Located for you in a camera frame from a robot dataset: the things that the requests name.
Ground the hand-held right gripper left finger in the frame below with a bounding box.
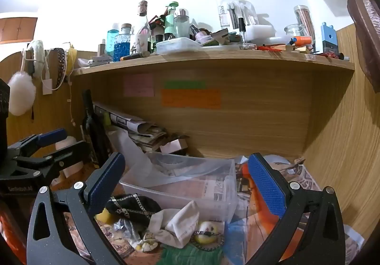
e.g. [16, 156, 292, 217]
[26, 151, 127, 265]

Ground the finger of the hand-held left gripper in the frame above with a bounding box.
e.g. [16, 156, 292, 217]
[7, 128, 68, 159]
[15, 140, 90, 178]

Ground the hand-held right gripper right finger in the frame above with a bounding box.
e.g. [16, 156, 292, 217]
[246, 152, 347, 265]

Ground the black pouch with chain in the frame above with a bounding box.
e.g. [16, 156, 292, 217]
[105, 194, 162, 219]

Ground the clear plastic storage box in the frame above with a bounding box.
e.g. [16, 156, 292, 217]
[119, 151, 238, 224]

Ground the white cloth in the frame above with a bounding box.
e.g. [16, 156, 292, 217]
[147, 200, 200, 248]

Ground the yellow and white soft toy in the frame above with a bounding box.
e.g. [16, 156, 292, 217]
[197, 220, 225, 245]

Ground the white carton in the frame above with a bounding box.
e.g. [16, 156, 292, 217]
[55, 136, 85, 179]

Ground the dark wine bottle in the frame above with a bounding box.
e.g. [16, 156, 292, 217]
[81, 89, 112, 168]

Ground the white fluffy pom-pom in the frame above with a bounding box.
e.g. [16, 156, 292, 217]
[7, 72, 37, 117]

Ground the yellow sponge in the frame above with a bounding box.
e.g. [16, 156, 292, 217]
[95, 208, 115, 224]

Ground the newspaper sheet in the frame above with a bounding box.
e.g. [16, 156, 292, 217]
[234, 155, 366, 256]

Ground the clear plastic bag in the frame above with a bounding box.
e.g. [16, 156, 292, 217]
[107, 128, 155, 182]

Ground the silver foil wrapper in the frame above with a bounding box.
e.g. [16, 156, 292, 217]
[111, 217, 143, 246]

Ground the blue cloth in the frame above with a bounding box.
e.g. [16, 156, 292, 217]
[224, 219, 253, 265]

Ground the stack of old newspapers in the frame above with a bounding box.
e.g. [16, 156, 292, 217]
[93, 101, 190, 154]

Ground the dark beaded headband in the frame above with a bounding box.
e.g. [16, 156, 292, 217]
[51, 48, 67, 91]

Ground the small yellow white plush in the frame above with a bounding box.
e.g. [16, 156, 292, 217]
[135, 232, 159, 253]

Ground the small cardboard box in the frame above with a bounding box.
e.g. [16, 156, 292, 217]
[160, 139, 189, 155]

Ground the white fluffy headband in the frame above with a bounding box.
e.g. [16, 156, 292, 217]
[28, 40, 49, 78]

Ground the yellow headband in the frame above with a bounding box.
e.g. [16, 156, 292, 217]
[66, 43, 78, 77]

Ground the wooden cabinet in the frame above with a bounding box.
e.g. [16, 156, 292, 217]
[0, 17, 38, 44]

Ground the pink sticky note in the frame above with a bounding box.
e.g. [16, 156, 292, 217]
[123, 73, 155, 97]

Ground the orange plastic bag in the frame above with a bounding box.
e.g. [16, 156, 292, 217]
[0, 207, 29, 265]

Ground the green cloth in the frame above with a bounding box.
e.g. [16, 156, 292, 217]
[159, 243, 238, 265]

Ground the blue liquid bottle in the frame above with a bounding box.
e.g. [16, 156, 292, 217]
[105, 23, 120, 58]

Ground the bottle with blue beads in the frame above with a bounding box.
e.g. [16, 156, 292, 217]
[114, 24, 133, 62]

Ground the orange sticky note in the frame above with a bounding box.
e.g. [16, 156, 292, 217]
[161, 89, 222, 109]

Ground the green sticky note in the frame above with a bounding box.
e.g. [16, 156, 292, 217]
[164, 80, 206, 90]

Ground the wooden shelf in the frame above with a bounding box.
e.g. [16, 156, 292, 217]
[71, 45, 356, 77]

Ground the clear glass bottle with cork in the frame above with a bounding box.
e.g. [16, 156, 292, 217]
[131, 0, 152, 56]

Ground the orange tube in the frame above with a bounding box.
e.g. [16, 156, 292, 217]
[289, 36, 313, 46]

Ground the flat clear plastic container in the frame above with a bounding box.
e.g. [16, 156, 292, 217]
[156, 37, 204, 55]

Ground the white foam box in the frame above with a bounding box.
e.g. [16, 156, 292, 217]
[245, 23, 276, 45]

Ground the glass jar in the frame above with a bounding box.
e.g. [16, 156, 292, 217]
[284, 24, 306, 44]

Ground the blue plastic block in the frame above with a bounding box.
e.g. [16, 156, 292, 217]
[321, 22, 338, 54]

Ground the green pump bottle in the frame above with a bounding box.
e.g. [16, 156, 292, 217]
[164, 1, 179, 41]

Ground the nail polish bottle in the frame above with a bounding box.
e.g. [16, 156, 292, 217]
[190, 24, 212, 46]

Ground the tall clear cylinder container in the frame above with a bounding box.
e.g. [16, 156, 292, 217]
[294, 5, 316, 43]

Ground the clear bottle with silver cap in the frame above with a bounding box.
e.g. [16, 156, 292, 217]
[174, 8, 190, 39]

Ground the clear blister pack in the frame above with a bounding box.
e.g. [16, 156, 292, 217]
[218, 0, 259, 31]

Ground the brown curtain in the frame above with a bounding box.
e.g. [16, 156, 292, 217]
[289, 0, 380, 93]

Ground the dark metal chain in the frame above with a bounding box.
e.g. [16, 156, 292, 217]
[188, 231, 224, 252]

